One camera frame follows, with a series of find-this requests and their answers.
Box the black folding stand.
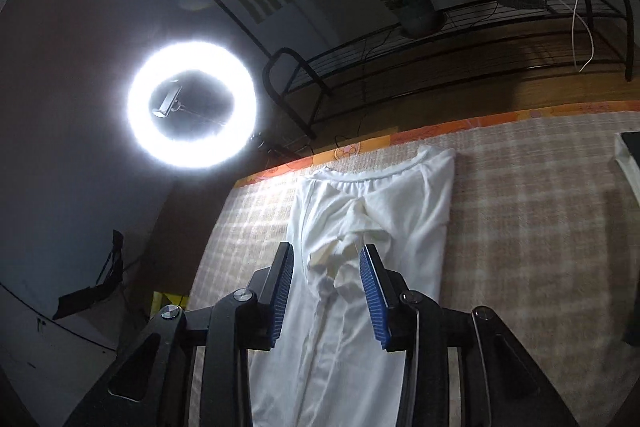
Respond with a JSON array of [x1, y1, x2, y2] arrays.
[[52, 229, 126, 320]]

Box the phone holder clamp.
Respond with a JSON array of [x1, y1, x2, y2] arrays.
[[151, 79, 183, 118]]

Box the potted plant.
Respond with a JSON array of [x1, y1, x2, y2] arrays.
[[381, 0, 447, 38]]

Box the pale grey folded garment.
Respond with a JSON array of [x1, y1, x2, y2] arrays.
[[614, 132, 640, 162]]

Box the black metal clothes rack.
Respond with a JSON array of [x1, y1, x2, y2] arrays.
[[262, 0, 640, 138]]

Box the dark green folded garment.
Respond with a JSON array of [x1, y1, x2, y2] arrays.
[[617, 157, 640, 192]]

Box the beige plaid blanket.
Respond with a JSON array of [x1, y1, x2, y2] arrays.
[[187, 109, 640, 427]]

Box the orange patterned bed sheet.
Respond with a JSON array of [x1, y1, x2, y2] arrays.
[[235, 99, 640, 188]]

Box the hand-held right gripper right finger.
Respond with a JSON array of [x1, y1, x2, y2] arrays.
[[359, 243, 583, 427]]

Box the ring light stand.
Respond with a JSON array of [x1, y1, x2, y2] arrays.
[[250, 132, 281, 158]]

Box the stack of clothes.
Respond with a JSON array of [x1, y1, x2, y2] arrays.
[[247, 146, 457, 427]]

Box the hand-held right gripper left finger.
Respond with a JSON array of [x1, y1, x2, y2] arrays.
[[65, 242, 296, 427]]

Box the yellow bag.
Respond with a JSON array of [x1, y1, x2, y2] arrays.
[[152, 291, 188, 323]]

